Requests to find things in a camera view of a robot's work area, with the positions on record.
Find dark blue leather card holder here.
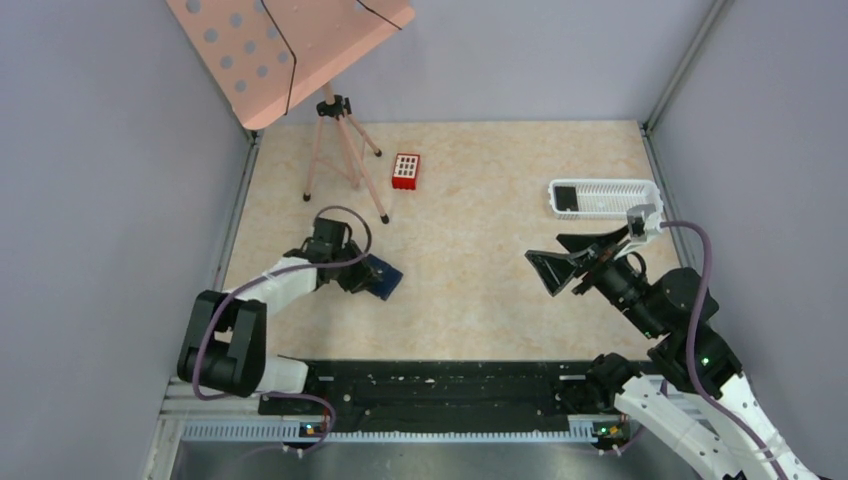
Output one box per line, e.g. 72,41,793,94
366,255,403,301

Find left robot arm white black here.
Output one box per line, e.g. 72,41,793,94
177,218,402,398

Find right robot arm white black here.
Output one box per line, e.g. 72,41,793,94
524,220,819,479

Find black card in basket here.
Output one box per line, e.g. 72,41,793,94
552,185,580,213

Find white plastic slotted basket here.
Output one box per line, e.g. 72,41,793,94
547,178,664,220

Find red box with white grid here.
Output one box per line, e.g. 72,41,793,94
391,153,421,191

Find pink tripod stand legs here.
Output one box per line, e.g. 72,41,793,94
302,82,390,225

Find pink perforated music stand desk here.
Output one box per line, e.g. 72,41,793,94
168,0,416,130

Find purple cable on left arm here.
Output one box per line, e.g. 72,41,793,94
191,205,374,403

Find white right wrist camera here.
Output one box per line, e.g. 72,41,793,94
626,204,662,244

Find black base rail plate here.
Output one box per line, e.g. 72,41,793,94
258,360,625,435

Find black cord on music stand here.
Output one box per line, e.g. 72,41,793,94
260,0,403,117

